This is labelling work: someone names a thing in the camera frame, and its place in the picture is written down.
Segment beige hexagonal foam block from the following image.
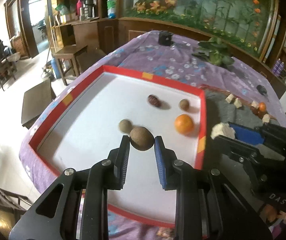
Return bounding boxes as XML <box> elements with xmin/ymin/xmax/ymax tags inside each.
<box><xmin>262</xmin><ymin>114</ymin><xmax>270</xmax><ymax>124</ymax></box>

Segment dark brown longan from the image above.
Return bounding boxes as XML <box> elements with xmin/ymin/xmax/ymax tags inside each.
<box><xmin>118</xmin><ymin>119</ymin><xmax>132</xmax><ymax>134</ymax></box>

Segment orange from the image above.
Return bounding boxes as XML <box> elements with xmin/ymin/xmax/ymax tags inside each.
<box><xmin>174</xmin><ymin>114</ymin><xmax>195</xmax><ymax>134</ymax></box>
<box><xmin>259</xmin><ymin>102</ymin><xmax>267</xmax><ymax>113</ymax></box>

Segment brown round longan fruit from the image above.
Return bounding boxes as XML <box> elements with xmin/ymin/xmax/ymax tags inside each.
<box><xmin>179</xmin><ymin>99</ymin><xmax>190</xmax><ymax>111</ymax></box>

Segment red date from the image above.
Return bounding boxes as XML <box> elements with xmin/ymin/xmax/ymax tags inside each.
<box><xmin>147</xmin><ymin>94</ymin><xmax>162</xmax><ymax>108</ymax></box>
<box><xmin>250</xmin><ymin>106</ymin><xmax>260</xmax><ymax>116</ymax></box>

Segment grey felt mat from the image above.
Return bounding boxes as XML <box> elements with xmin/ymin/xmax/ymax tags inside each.
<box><xmin>204</xmin><ymin>88</ymin><xmax>286</xmax><ymax>188</ymax></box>

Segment beige foam block back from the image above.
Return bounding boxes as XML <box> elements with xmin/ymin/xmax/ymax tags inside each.
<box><xmin>251</xmin><ymin>101</ymin><xmax>259</xmax><ymax>109</ymax></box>

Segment black small device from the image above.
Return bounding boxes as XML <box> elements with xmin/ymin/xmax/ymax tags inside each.
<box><xmin>256</xmin><ymin>85</ymin><xmax>267</xmax><ymax>97</ymax></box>

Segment red white tray box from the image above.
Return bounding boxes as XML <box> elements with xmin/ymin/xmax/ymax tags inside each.
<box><xmin>28</xmin><ymin>66</ymin><xmax>206</xmax><ymax>227</ymax></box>

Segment purple spray bottles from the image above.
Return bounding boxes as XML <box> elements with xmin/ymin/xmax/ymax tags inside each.
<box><xmin>272</xmin><ymin>59</ymin><xmax>284</xmax><ymax>77</ymax></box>

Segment green potted plant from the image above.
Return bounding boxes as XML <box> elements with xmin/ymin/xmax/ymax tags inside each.
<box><xmin>192</xmin><ymin>37</ymin><xmax>235</xmax><ymax>68</ymax></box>

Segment dark wooden stool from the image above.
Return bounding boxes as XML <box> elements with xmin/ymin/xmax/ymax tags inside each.
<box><xmin>21</xmin><ymin>79</ymin><xmax>56</xmax><ymax>129</ymax></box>

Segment purple floral tablecloth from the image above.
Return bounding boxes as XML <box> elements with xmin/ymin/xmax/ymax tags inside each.
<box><xmin>18</xmin><ymin>31</ymin><xmax>286</xmax><ymax>240</ymax></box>

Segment wooden side table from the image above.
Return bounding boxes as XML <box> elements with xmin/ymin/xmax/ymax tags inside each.
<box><xmin>52</xmin><ymin>45</ymin><xmax>87</xmax><ymax>86</ymax></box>

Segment floral glass display panel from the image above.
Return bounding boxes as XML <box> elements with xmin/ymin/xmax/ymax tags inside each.
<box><xmin>121</xmin><ymin>0</ymin><xmax>279</xmax><ymax>59</ymax></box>

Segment wooden chair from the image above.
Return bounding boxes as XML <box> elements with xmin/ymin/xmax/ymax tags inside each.
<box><xmin>0</xmin><ymin>46</ymin><xmax>17</xmax><ymax>90</ymax></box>

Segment green water bottle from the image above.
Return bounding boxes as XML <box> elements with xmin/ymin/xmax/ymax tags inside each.
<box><xmin>107</xmin><ymin>0</ymin><xmax>116</xmax><ymax>18</ymax></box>

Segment pink thermos bottle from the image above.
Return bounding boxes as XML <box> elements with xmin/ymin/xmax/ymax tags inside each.
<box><xmin>76</xmin><ymin>0</ymin><xmax>82</xmax><ymax>16</ymax></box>

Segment black steel thermos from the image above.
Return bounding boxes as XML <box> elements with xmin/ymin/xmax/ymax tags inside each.
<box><xmin>80</xmin><ymin>0</ymin><xmax>96</xmax><ymax>20</ymax></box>

